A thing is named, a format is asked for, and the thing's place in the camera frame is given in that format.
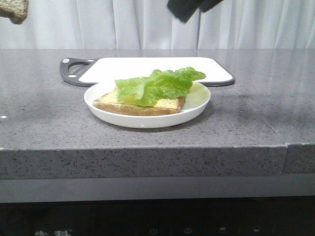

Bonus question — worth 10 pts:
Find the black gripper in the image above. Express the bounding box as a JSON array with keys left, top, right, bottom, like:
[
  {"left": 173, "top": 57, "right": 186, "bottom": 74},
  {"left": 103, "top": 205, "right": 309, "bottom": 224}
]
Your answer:
[{"left": 167, "top": 0, "right": 222, "bottom": 23}]

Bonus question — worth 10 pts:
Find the green lettuce leaf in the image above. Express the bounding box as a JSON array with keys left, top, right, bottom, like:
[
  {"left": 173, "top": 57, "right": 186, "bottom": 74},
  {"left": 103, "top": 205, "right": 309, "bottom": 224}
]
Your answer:
[{"left": 116, "top": 67, "right": 206, "bottom": 107}]

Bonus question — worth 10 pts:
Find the bread slice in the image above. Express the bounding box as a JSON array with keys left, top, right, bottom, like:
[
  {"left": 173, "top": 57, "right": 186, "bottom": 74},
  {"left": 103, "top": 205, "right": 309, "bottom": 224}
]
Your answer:
[
  {"left": 93, "top": 88, "right": 186, "bottom": 116},
  {"left": 0, "top": 0, "right": 29, "bottom": 25}
]

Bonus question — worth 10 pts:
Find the white round plate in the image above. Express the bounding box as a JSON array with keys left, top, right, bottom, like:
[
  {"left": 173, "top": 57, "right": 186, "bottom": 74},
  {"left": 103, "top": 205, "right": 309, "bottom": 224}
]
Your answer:
[{"left": 84, "top": 82, "right": 211, "bottom": 128}]

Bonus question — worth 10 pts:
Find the white cutting board grey rim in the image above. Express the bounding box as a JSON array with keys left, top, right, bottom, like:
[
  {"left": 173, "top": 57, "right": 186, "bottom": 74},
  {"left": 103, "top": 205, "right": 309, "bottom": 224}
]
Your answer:
[{"left": 60, "top": 57, "right": 235, "bottom": 87}]

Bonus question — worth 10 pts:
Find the grey curtain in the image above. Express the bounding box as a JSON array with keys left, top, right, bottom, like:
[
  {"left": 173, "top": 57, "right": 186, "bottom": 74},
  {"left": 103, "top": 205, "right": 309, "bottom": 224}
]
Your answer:
[{"left": 0, "top": 0, "right": 315, "bottom": 50}]

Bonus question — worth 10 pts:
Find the black appliance control panel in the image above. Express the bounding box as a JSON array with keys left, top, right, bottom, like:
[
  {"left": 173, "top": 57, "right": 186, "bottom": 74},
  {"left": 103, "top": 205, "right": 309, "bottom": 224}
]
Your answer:
[{"left": 0, "top": 196, "right": 315, "bottom": 236}]

